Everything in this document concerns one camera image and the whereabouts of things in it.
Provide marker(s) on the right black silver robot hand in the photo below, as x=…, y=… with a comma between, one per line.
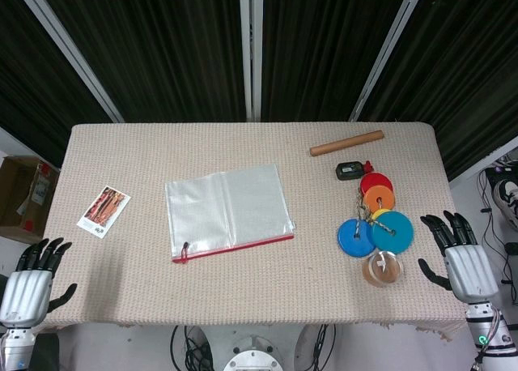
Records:
x=469, y=271

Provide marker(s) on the beige woven tablecloth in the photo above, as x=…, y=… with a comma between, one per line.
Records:
x=251, y=290

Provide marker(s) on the red plastic disc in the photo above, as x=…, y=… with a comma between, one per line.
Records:
x=376, y=181

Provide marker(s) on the brown cardboard box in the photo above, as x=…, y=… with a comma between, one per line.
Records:
x=18, y=197

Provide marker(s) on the white black sneaker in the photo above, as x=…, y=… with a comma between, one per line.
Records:
x=506, y=197

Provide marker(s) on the wooden rolling pin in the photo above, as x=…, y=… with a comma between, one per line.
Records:
x=346, y=143

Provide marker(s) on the orange plastic disc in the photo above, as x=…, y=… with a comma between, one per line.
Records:
x=384, y=197

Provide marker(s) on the black pleated curtain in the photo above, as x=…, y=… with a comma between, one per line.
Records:
x=323, y=51
x=28, y=75
x=162, y=51
x=465, y=63

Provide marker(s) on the grey metal frame post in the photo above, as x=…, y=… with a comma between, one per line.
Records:
x=251, y=51
x=388, y=51
x=66, y=47

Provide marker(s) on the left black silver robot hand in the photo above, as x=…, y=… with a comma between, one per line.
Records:
x=26, y=298

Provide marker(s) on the blue plastic disc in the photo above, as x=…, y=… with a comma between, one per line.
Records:
x=350, y=245

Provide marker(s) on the printed photo card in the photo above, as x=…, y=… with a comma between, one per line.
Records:
x=104, y=211

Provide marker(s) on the clear zip pouch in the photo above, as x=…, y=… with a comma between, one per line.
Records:
x=226, y=209

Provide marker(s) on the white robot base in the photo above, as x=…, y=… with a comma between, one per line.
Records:
x=253, y=356

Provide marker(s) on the small black digital device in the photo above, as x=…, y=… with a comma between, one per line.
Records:
x=348, y=171

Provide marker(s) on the yellow plastic disc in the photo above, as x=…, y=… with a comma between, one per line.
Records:
x=382, y=214

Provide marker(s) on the clear tape roll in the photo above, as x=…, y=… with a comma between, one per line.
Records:
x=382, y=271

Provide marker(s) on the teal plastic disc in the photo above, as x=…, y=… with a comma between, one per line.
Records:
x=398, y=233

